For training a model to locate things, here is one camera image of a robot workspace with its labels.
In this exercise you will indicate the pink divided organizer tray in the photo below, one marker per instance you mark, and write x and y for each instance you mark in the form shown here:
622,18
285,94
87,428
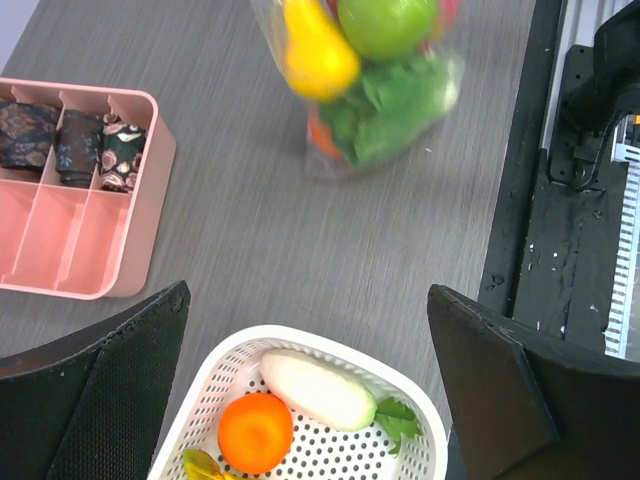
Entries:
77,243

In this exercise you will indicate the red toy apple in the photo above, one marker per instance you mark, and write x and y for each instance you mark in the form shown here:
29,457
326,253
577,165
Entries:
443,22

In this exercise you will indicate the green toy apple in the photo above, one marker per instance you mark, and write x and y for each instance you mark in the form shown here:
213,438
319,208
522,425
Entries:
384,30

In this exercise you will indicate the small orange toy fruit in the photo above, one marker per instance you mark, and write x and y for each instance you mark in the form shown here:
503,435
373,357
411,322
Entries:
255,433

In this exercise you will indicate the yellow toy banana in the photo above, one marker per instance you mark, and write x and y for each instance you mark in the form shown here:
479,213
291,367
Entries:
199,464

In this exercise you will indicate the black pink dotted sock roll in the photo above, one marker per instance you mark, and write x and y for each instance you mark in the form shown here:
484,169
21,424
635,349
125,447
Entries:
122,148

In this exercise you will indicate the black brown sock roll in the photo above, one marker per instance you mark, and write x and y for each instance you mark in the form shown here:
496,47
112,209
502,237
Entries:
78,147

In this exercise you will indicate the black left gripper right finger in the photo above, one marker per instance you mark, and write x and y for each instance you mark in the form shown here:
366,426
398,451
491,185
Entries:
527,405

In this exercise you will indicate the white perforated plastic basket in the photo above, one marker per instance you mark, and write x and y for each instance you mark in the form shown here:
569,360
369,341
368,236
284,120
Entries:
231,371

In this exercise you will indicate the clear zip top bag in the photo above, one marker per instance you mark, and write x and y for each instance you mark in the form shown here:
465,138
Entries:
269,15

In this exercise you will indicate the perforated metal cable tray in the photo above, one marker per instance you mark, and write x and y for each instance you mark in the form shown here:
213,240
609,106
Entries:
622,334

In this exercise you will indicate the white toy radish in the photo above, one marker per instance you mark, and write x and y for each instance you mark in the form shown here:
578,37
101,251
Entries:
334,397

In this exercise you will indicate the green toy lettuce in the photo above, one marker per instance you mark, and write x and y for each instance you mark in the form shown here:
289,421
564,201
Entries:
391,105

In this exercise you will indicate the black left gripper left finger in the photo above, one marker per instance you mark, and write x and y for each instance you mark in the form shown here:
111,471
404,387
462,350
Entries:
90,405

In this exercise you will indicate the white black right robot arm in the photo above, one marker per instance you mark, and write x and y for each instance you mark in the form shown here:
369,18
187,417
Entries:
611,92

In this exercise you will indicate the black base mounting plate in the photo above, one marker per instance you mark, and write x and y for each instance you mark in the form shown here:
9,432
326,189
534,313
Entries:
551,258

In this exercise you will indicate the dark brown sock roll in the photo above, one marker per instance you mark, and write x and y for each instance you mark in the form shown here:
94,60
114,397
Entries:
27,134

